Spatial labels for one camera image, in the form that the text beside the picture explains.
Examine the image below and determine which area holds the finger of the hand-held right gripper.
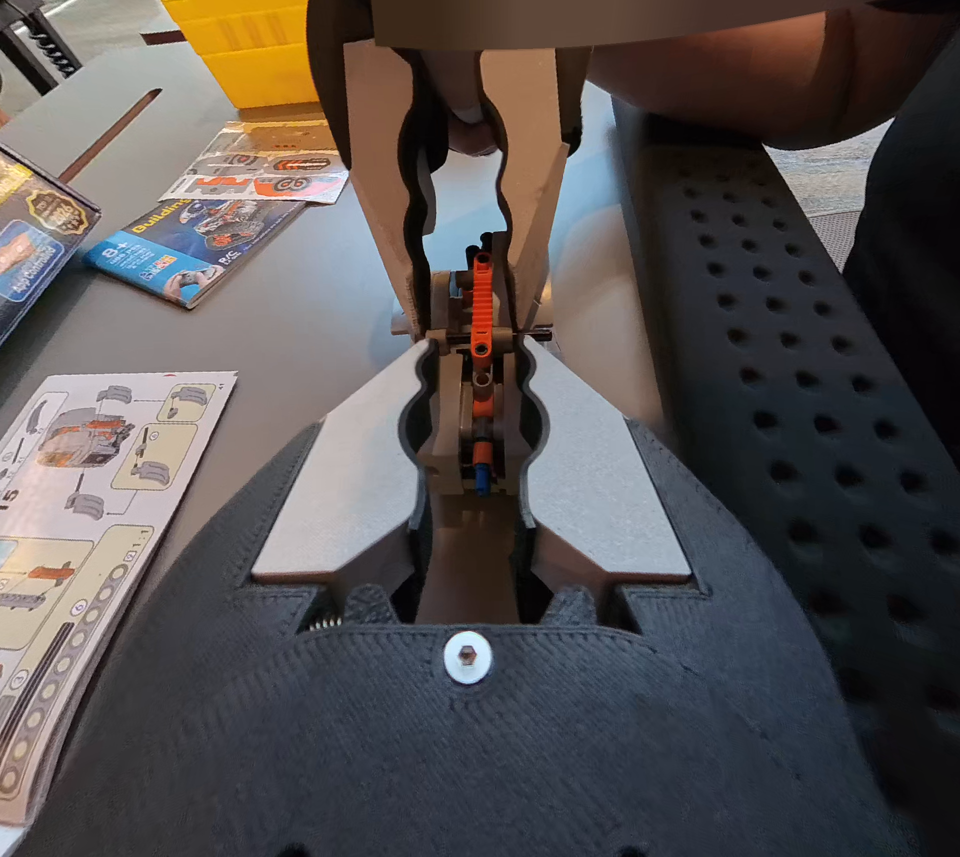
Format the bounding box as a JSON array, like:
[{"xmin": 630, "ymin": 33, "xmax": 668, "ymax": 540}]
[
  {"xmin": 343, "ymin": 39, "xmax": 440, "ymax": 341},
  {"xmin": 480, "ymin": 47, "xmax": 573, "ymax": 333}
]

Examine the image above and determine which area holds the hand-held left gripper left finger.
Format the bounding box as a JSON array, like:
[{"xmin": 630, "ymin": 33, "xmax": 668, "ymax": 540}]
[{"xmin": 251, "ymin": 338, "xmax": 440, "ymax": 622}]

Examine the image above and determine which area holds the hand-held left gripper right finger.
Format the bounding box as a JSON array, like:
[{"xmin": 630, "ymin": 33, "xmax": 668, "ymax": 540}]
[{"xmin": 513, "ymin": 338, "xmax": 693, "ymax": 622}]

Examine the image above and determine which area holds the grey orange building-block toy robot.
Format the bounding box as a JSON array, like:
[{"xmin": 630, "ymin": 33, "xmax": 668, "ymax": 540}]
[{"xmin": 391, "ymin": 230, "xmax": 558, "ymax": 498}]

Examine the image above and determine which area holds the white instruction manual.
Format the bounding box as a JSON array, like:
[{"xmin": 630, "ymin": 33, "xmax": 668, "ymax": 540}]
[{"xmin": 0, "ymin": 371, "xmax": 239, "ymax": 828}]

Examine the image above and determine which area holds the person's right forearm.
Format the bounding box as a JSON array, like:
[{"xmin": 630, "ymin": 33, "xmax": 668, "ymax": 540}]
[{"xmin": 588, "ymin": 0, "xmax": 960, "ymax": 152}]

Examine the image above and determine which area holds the person's right hand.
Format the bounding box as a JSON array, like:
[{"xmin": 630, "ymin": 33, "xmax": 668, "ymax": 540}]
[{"xmin": 448, "ymin": 99, "xmax": 504, "ymax": 157}]

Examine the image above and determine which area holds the yellow plastic bin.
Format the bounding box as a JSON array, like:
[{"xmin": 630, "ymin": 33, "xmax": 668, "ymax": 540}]
[{"xmin": 147, "ymin": 0, "xmax": 331, "ymax": 110}]

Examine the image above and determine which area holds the printed sticker sheet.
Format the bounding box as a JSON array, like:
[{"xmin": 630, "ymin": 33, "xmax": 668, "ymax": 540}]
[{"xmin": 159, "ymin": 120, "xmax": 351, "ymax": 207}]

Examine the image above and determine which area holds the black perforated panel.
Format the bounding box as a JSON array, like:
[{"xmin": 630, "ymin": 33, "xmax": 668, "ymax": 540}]
[{"xmin": 611, "ymin": 95, "xmax": 960, "ymax": 857}]

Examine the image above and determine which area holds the blue printed booklet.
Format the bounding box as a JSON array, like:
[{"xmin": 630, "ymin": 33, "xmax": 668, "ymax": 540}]
[{"xmin": 81, "ymin": 197, "xmax": 306, "ymax": 311}]

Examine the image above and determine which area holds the blue toy packaging box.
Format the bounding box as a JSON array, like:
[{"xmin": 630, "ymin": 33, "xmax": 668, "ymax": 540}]
[{"xmin": 0, "ymin": 144, "xmax": 102, "ymax": 348}]

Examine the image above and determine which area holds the person in black shirt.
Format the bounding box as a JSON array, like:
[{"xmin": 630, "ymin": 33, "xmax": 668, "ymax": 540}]
[{"xmin": 843, "ymin": 9, "xmax": 960, "ymax": 438}]

